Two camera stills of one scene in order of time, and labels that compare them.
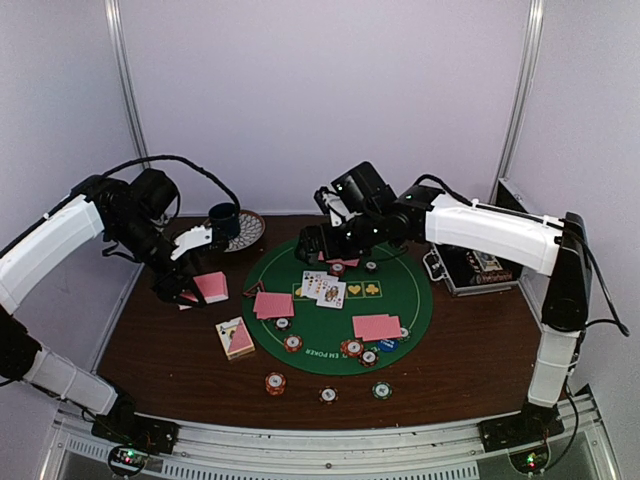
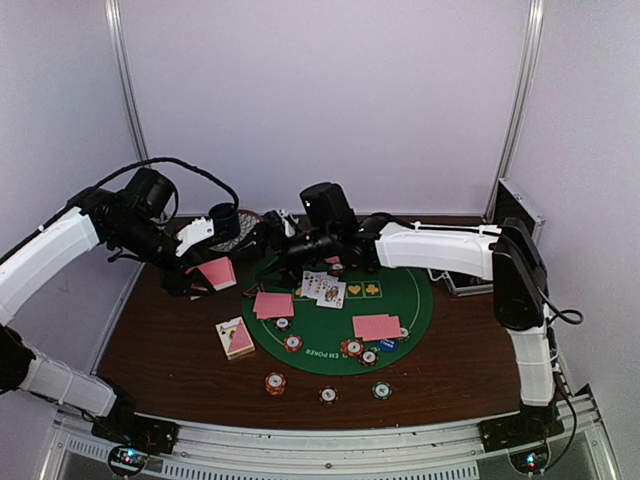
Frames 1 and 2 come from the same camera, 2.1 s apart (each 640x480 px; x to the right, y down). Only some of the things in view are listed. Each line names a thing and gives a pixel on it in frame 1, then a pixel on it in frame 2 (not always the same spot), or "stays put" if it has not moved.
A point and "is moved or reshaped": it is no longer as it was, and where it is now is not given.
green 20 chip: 405,334 stays put
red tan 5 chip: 292,343 stays put
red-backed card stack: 213,286 is moved or reshaped
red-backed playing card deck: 234,337 stays put
